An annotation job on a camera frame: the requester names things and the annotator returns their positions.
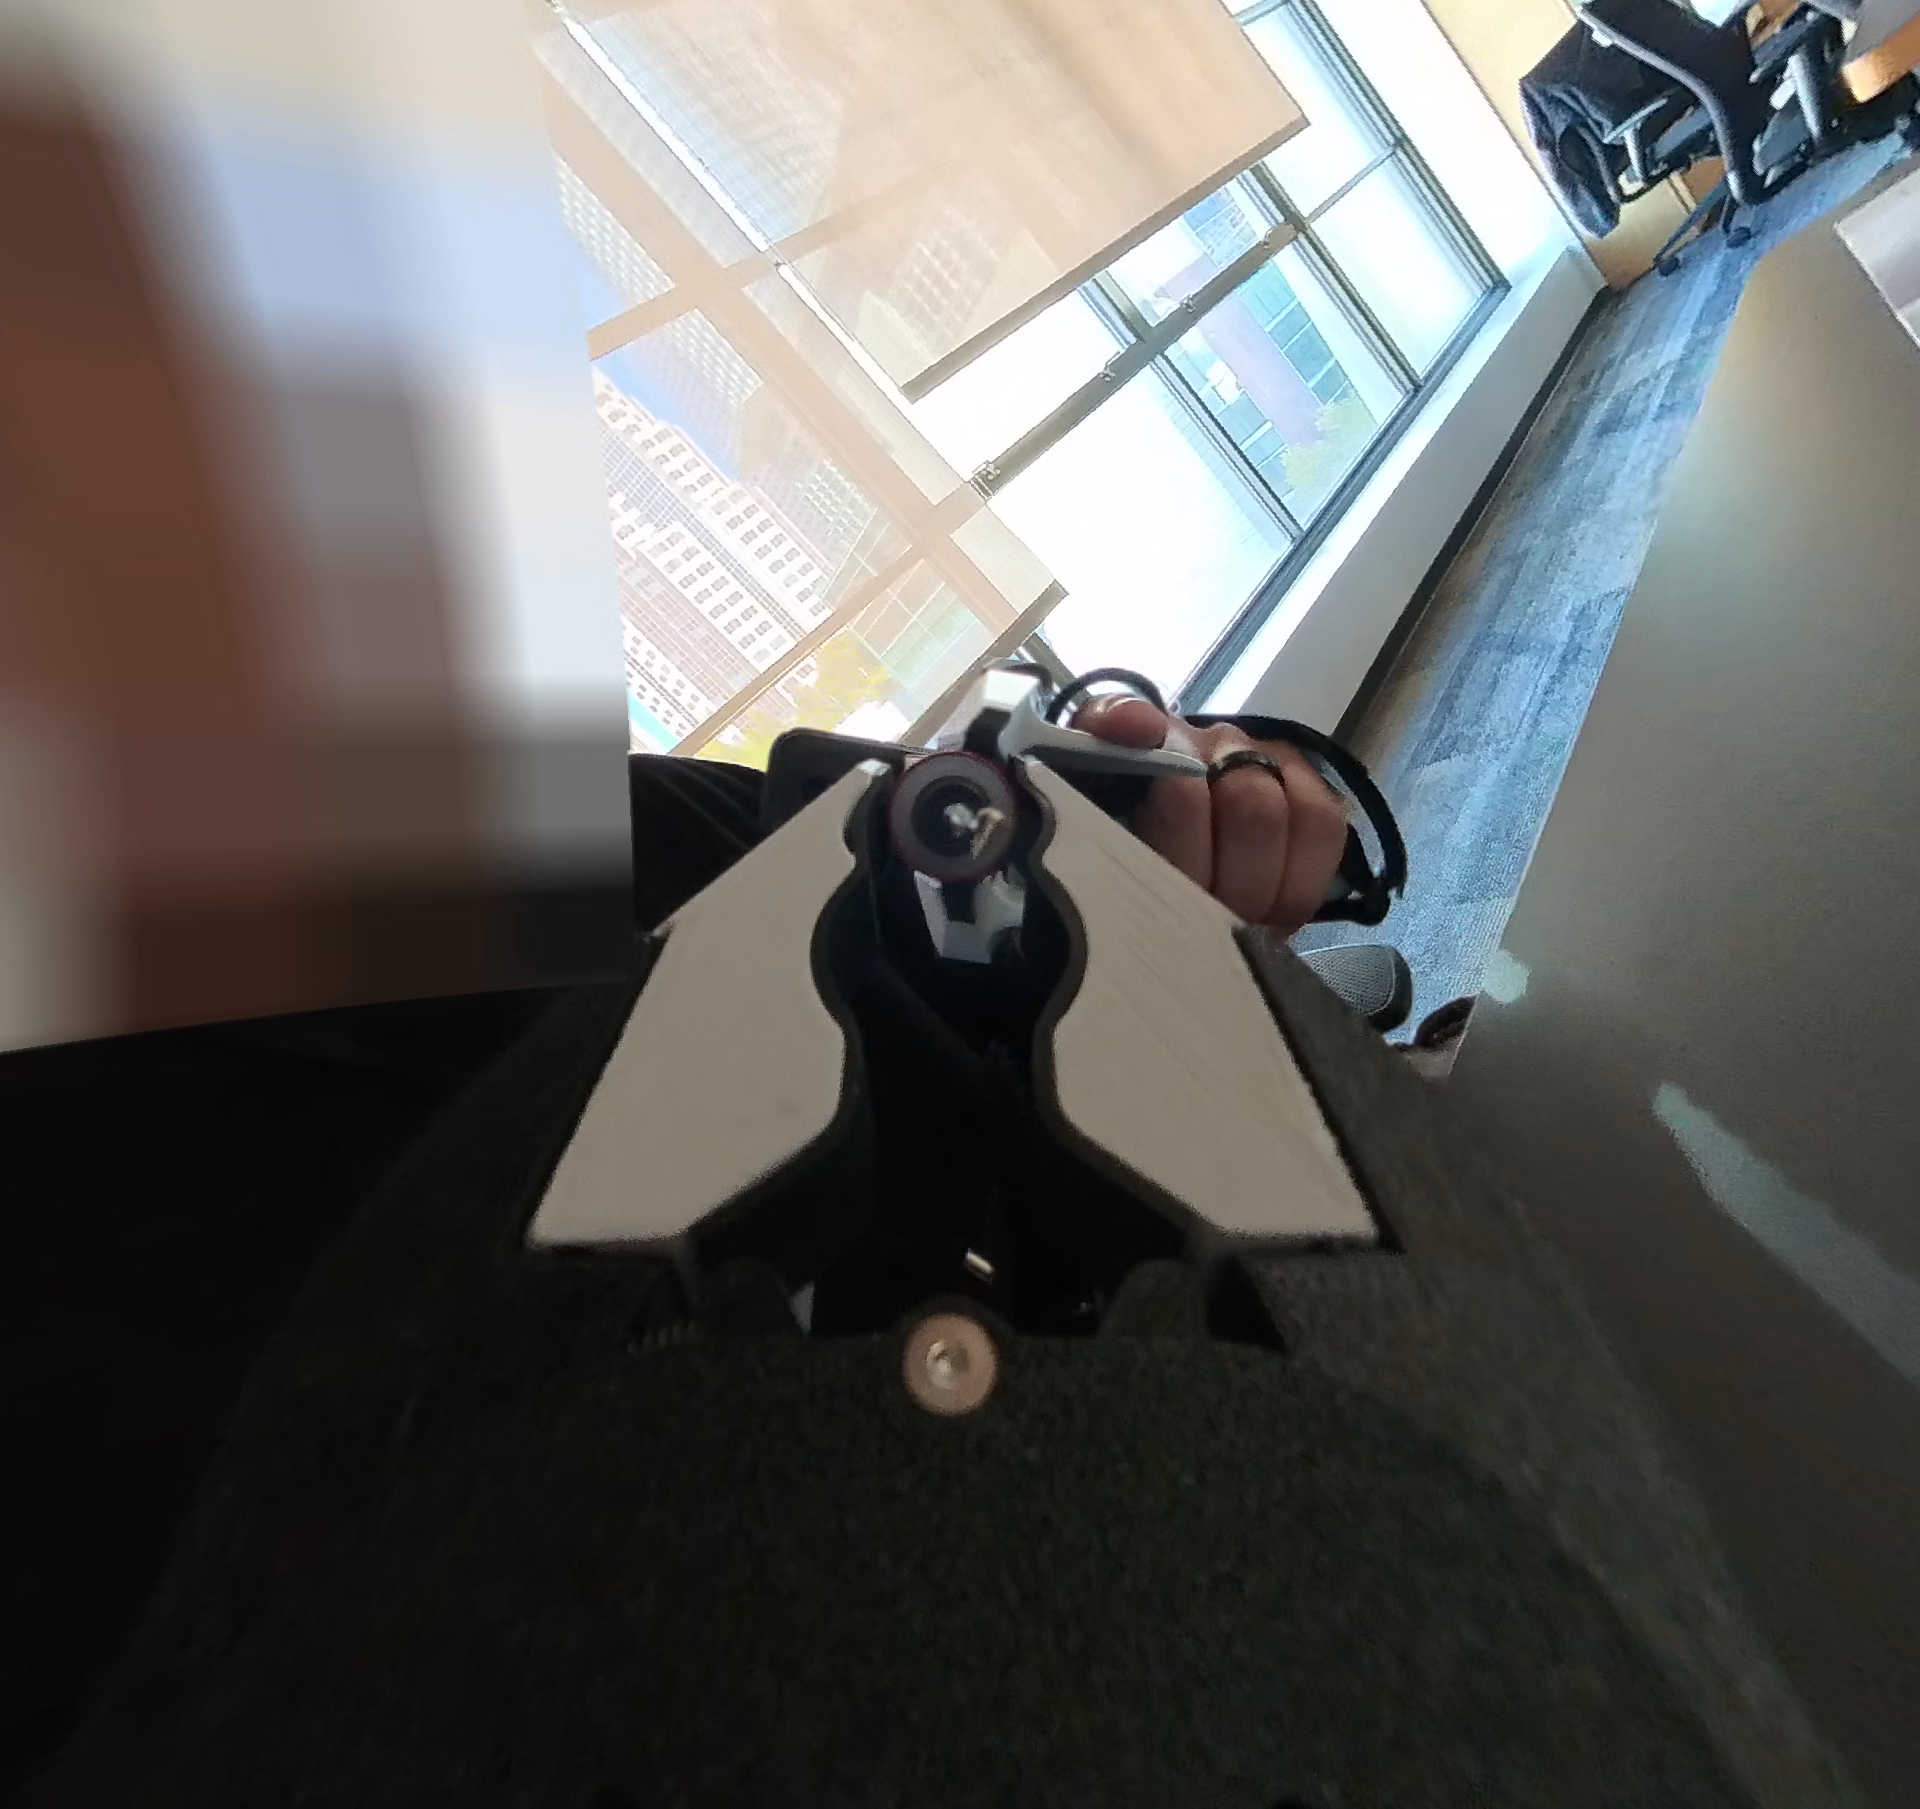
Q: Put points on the black office chair with jacket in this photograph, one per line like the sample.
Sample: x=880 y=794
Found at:
x=1649 y=115

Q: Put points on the beige roller blind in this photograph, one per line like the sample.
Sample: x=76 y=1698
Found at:
x=899 y=84

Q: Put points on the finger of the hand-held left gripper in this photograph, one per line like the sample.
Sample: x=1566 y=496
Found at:
x=976 y=922
x=1008 y=712

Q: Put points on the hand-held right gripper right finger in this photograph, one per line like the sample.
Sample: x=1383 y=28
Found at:
x=1200 y=1072

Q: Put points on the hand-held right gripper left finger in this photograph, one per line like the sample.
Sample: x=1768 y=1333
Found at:
x=707 y=1072

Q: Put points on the person's left hand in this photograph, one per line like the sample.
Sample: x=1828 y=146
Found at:
x=1274 y=833

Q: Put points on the large window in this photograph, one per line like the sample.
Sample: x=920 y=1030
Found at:
x=1321 y=340

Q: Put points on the red electric screwdriver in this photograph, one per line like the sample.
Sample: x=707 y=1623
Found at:
x=959 y=811

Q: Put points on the grey desk with orange edge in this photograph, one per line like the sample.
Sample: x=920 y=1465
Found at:
x=1889 y=67

